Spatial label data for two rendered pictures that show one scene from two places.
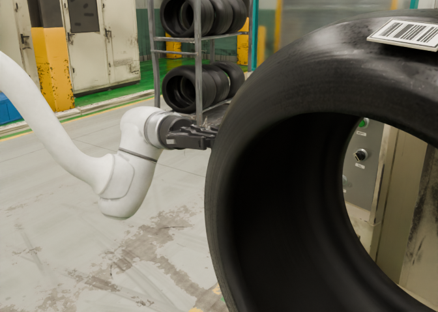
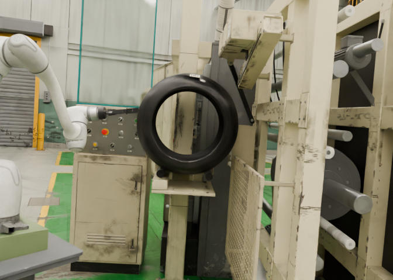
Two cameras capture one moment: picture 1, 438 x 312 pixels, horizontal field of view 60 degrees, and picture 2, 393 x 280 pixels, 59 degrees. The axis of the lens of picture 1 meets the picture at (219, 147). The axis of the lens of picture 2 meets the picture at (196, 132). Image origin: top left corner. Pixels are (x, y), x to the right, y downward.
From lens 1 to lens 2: 1.70 m
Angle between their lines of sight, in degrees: 55
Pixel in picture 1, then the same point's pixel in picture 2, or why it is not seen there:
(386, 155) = not seen: hidden behind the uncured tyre
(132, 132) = (80, 114)
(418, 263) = (177, 147)
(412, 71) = (197, 80)
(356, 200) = (136, 154)
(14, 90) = (58, 89)
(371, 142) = not seen: hidden behind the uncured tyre
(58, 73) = not seen: outside the picture
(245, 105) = (161, 90)
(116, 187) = (82, 134)
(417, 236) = (176, 139)
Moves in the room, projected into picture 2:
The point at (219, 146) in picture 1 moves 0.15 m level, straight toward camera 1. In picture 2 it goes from (151, 102) to (171, 102)
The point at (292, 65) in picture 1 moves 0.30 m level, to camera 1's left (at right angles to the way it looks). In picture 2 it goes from (173, 80) to (134, 73)
